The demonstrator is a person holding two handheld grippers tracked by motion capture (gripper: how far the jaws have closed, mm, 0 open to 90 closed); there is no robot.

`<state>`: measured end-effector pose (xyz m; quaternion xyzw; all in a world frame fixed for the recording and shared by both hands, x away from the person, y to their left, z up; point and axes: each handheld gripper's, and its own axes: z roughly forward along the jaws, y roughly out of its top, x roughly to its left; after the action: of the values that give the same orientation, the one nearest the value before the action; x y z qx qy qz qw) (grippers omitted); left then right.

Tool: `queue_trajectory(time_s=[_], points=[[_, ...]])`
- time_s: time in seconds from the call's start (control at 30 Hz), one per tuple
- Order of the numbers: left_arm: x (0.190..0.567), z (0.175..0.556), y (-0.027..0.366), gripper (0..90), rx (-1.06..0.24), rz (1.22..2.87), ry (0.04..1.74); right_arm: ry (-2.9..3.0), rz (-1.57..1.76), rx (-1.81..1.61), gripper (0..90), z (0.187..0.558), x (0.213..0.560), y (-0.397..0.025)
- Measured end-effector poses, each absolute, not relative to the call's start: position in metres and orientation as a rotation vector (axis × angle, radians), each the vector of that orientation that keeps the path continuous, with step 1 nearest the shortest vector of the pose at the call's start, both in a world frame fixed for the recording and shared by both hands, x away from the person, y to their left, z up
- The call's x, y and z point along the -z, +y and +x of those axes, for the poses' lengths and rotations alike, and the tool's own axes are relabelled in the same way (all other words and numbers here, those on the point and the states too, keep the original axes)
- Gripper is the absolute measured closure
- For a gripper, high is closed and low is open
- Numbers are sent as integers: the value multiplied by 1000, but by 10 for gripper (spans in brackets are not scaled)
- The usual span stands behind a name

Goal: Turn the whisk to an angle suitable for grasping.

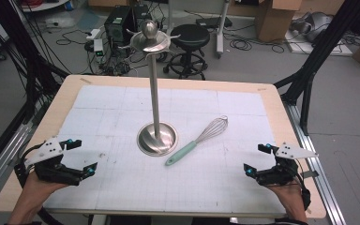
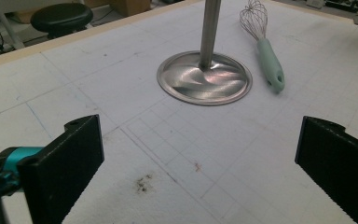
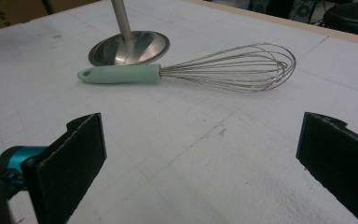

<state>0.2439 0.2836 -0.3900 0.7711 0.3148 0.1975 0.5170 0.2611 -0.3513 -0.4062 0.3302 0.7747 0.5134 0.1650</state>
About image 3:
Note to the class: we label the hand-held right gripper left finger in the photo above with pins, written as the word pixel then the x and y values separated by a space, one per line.
pixel 65 168

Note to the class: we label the stainless steel ladle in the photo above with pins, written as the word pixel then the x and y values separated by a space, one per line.
pixel 130 46

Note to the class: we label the black round stool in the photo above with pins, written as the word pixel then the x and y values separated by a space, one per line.
pixel 351 17

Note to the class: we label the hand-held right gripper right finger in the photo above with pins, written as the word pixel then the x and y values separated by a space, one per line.
pixel 338 158

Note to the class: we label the brown cardboard box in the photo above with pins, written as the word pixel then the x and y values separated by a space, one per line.
pixel 12 11

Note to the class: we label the dark equipment with round fan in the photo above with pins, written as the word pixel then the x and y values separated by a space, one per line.
pixel 303 11

